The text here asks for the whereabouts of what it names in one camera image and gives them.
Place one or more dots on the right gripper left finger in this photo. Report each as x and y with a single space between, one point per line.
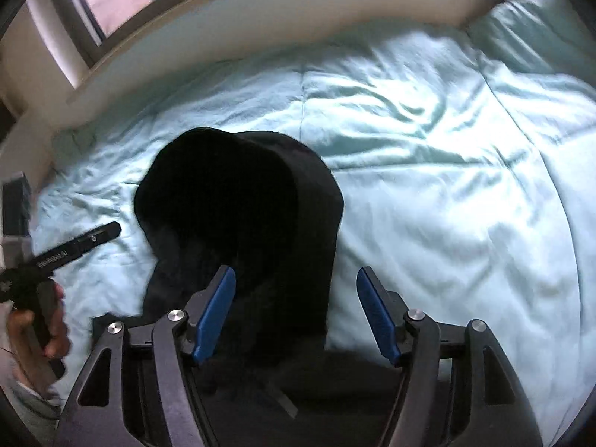
207 311

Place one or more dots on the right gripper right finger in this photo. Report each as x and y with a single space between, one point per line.
385 312

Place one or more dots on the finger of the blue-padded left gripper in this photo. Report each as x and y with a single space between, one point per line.
75 248

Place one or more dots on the black hooded jacket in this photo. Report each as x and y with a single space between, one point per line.
264 204

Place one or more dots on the person's left hand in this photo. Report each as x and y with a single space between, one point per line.
41 307

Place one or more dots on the light teal quilted comforter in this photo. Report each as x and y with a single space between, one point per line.
468 187

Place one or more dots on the teal pillow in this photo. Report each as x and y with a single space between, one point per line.
542 37

